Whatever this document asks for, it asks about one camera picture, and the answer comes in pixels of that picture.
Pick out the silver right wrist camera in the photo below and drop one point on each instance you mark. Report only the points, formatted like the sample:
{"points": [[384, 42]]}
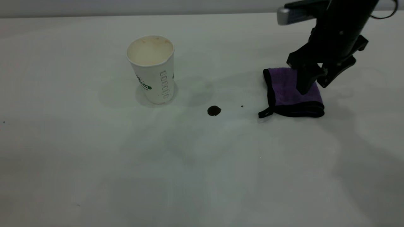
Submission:
{"points": [[293, 14]]}

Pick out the white paper coffee cup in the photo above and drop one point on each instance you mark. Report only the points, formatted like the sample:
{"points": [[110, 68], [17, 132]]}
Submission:
{"points": [[154, 82]]}

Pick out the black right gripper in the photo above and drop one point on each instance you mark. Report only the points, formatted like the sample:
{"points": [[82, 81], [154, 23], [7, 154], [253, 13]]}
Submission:
{"points": [[341, 31]]}

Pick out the purple cloth with black trim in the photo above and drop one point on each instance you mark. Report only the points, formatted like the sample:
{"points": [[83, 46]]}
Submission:
{"points": [[285, 91]]}

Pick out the dark coffee spill drop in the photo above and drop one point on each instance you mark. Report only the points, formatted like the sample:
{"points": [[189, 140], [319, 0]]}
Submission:
{"points": [[214, 111]]}

